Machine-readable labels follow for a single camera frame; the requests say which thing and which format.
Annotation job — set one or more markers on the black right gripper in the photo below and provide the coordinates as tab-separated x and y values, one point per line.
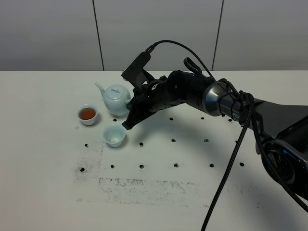
152	97

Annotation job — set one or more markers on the light blue porcelain teapot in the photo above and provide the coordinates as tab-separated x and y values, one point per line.
115	98

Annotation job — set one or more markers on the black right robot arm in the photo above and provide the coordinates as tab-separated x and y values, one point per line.
283	129

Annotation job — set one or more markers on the near light blue teacup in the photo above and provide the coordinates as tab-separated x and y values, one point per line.
114	135

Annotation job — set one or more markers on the light blue teacup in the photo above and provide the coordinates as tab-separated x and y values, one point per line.
87	114
114	135

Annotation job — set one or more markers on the far light blue teacup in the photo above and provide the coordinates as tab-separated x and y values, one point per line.
87	114

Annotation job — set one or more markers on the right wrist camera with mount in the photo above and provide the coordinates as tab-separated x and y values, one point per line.
135	74

